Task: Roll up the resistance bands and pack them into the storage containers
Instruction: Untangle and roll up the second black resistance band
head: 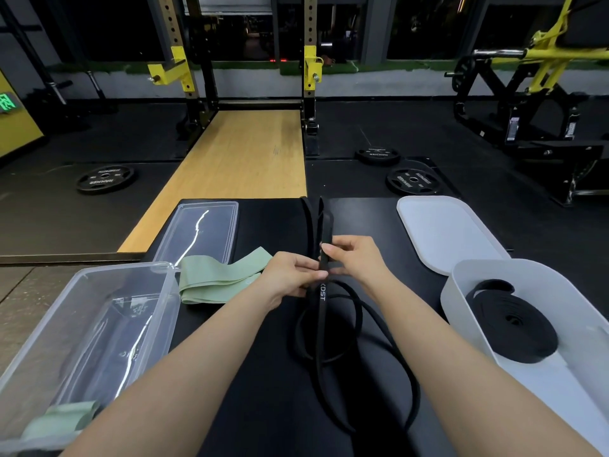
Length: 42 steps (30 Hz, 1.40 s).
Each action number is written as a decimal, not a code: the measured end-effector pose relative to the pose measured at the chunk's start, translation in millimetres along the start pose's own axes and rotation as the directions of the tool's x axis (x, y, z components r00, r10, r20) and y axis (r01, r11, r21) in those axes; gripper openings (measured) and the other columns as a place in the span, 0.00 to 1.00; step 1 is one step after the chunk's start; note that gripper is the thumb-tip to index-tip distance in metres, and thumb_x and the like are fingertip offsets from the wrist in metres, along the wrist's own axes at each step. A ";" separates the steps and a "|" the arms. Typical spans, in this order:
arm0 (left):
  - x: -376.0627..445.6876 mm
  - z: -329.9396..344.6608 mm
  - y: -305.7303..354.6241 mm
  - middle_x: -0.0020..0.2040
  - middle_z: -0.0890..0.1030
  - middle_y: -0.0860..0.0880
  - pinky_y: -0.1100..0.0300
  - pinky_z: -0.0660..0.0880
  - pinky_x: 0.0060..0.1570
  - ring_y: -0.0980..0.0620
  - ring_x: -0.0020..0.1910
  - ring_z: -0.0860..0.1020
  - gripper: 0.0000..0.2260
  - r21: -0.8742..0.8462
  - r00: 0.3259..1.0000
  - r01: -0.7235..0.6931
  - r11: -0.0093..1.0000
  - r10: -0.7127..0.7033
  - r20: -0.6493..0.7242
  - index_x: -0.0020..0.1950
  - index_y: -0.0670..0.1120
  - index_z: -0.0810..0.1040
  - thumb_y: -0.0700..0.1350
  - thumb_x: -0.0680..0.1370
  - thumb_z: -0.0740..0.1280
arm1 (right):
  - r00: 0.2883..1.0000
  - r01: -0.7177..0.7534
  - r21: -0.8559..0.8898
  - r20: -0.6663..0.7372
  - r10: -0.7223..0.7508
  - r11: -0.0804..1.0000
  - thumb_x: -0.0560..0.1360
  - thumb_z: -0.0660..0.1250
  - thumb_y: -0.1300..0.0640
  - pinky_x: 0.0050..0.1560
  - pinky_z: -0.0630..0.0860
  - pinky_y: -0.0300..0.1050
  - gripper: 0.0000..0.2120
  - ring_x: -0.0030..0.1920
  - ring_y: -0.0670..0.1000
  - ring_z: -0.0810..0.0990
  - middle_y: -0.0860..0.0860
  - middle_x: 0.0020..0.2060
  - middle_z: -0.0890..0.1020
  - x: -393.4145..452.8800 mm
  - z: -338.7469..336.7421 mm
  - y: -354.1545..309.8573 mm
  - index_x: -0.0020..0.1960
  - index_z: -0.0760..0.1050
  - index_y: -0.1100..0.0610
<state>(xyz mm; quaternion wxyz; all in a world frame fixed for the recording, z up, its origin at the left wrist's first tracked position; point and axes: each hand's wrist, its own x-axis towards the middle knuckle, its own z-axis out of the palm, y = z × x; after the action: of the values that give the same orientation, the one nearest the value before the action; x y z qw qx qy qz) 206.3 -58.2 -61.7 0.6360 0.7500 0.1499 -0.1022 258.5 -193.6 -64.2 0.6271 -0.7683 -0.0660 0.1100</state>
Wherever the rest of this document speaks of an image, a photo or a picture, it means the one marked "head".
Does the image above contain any person's left hand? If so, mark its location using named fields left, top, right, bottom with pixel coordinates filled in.
left=259, top=251, right=330, bottom=311

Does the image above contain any person's right hand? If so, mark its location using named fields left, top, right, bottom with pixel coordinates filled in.
left=321, top=235, right=396, bottom=292

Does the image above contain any light green resistance band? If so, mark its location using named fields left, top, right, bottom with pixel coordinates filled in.
left=21, top=400, right=102, bottom=441
left=180, top=273, right=263, bottom=306
left=178, top=247, right=273, bottom=292

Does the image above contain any wide black resistance band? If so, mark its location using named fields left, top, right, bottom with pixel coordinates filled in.
left=464, top=279, right=560, bottom=365

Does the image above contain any clear plastic container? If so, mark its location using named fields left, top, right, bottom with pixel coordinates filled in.
left=0, top=262, right=182, bottom=457

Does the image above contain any white plastic bin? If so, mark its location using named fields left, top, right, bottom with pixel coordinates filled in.
left=440, top=259, right=609, bottom=457

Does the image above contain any person's right forearm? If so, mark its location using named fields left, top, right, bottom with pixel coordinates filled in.
left=374, top=275, right=603, bottom=457

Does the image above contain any person's left forearm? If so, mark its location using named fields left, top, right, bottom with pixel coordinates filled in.
left=62, top=289, right=286, bottom=457

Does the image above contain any white plastic lid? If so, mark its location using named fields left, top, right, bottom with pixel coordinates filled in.
left=396, top=195, right=513, bottom=277

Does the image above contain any black weight plate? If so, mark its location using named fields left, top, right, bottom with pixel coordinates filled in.
left=355, top=146, right=402, bottom=168
left=75, top=164, right=137, bottom=195
left=384, top=167, right=444, bottom=197

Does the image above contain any clear plastic lid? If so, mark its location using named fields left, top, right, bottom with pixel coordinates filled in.
left=152, top=201, right=240, bottom=270

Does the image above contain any wooden lifting platform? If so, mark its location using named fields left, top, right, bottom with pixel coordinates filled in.
left=117, top=110, right=309, bottom=255

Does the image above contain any black plyo platform red side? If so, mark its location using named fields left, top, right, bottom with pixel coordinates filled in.
left=95, top=197, right=609, bottom=457

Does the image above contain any yellow black squat rack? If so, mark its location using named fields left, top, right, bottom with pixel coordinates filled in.
left=145, top=0, right=327, bottom=159

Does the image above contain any yellow black exercise machine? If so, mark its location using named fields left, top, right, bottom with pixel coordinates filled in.
left=444, top=0, right=609, bottom=208

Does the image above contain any black upright bar holder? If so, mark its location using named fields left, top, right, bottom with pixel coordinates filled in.
left=85, top=70, right=120, bottom=115

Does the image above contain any grey window blind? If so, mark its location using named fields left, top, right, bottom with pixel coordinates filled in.
left=196, top=0, right=275, bottom=17

